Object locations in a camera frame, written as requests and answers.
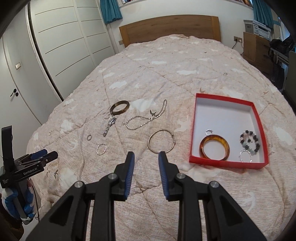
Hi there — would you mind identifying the large twisted silver hoop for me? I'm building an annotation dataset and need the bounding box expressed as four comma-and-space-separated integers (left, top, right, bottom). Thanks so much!
239, 150, 252, 163

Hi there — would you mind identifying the amber translucent bangle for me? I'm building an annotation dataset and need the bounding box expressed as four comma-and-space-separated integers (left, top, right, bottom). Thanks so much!
199, 134, 230, 161

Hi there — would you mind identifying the silver rhinestone watch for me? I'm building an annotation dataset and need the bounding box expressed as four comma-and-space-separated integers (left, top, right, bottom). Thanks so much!
103, 117, 116, 137

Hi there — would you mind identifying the dark brown bangle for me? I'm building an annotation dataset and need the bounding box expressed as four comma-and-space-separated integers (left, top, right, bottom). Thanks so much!
110, 100, 130, 116

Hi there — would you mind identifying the dark beaded bracelet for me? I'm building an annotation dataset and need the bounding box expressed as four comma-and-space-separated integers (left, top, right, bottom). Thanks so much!
239, 129, 261, 155

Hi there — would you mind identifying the thin silver bangle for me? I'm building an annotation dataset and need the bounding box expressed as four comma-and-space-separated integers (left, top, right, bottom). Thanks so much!
147, 129, 176, 154

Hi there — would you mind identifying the red shallow box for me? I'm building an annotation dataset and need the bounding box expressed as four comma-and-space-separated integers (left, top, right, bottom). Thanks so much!
189, 93, 269, 169

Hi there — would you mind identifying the silver chain necklace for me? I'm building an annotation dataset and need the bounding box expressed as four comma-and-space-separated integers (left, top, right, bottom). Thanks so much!
123, 99, 168, 131

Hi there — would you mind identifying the beige patterned quilt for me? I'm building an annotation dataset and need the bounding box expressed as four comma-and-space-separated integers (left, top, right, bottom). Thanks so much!
27, 35, 295, 240

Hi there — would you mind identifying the white sliding wardrobe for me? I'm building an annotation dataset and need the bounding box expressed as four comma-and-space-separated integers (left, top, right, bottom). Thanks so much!
28, 0, 114, 99

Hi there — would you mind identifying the grey office chair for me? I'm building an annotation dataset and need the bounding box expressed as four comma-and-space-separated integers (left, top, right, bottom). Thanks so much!
284, 51, 296, 105

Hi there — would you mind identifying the teal curtain left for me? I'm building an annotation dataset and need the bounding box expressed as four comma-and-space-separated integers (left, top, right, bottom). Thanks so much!
100, 0, 122, 24

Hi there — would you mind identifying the teal curtain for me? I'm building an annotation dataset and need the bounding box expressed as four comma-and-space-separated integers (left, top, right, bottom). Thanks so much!
100, 0, 122, 24
252, 0, 273, 29

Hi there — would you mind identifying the row of books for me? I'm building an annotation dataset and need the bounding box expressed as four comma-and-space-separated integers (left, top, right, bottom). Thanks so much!
120, 0, 254, 8

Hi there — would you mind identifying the wooden dresser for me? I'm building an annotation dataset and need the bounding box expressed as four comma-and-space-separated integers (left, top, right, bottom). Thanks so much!
243, 32, 273, 77

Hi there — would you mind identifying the black bag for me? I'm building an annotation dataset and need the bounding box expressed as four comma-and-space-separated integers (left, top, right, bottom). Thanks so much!
269, 35, 295, 57

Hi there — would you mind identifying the wooden headboard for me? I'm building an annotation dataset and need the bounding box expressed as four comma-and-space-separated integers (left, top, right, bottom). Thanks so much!
119, 15, 221, 47

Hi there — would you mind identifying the white printer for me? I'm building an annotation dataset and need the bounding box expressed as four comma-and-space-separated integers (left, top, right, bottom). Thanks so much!
243, 20, 271, 40

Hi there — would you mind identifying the teal curtain right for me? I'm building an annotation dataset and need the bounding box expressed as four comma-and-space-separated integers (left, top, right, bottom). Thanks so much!
252, 0, 273, 29

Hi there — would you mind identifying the white door with handle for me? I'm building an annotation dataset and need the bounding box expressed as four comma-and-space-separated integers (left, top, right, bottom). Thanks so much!
0, 41, 41, 157

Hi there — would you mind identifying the wall power socket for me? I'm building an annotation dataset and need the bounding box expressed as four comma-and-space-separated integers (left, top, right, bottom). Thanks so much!
233, 36, 242, 43

